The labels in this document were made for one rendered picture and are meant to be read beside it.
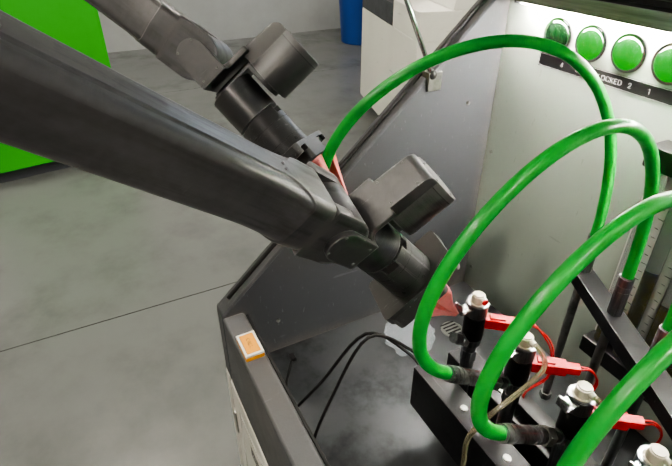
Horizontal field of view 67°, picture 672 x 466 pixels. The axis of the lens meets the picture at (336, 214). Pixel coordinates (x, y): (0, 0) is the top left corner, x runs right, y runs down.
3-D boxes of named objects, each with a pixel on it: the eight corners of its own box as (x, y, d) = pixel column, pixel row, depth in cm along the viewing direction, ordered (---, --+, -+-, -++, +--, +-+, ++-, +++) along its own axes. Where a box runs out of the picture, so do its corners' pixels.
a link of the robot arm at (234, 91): (217, 101, 65) (201, 99, 60) (255, 62, 64) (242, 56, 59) (254, 141, 66) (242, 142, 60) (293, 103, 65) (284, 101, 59)
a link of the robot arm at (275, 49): (197, 63, 67) (169, 53, 58) (259, -2, 65) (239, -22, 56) (260, 131, 67) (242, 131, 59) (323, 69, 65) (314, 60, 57)
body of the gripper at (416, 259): (464, 269, 56) (426, 235, 52) (395, 328, 58) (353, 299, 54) (439, 236, 61) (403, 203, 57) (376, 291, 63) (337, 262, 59)
